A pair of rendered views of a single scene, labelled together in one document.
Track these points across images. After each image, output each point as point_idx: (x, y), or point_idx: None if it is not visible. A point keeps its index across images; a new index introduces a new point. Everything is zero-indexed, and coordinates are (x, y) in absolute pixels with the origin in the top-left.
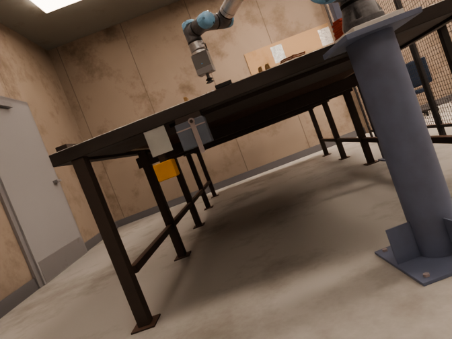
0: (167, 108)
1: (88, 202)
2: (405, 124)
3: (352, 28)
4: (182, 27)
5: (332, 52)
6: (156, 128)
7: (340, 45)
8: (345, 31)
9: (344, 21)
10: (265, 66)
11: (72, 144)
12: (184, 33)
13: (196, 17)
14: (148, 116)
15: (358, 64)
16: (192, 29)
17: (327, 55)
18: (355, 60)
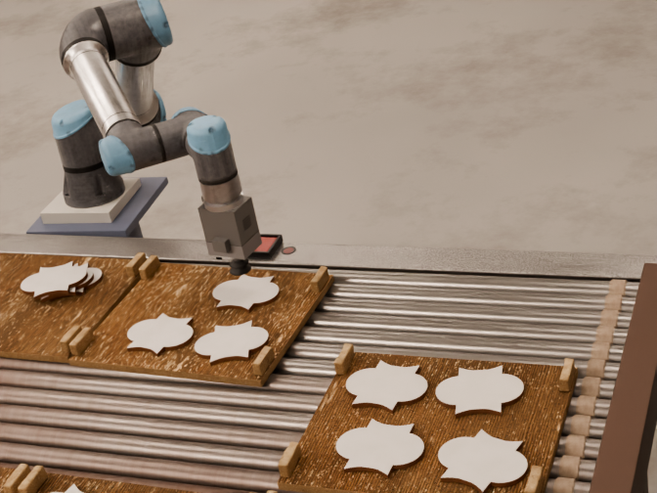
0: (384, 246)
1: None
2: None
3: (139, 179)
4: (227, 129)
5: (145, 212)
6: None
7: (158, 195)
8: (122, 190)
9: (116, 177)
10: (140, 262)
11: (639, 282)
12: (231, 144)
13: (204, 114)
14: (429, 247)
15: (141, 232)
16: None
17: (135, 224)
18: (139, 226)
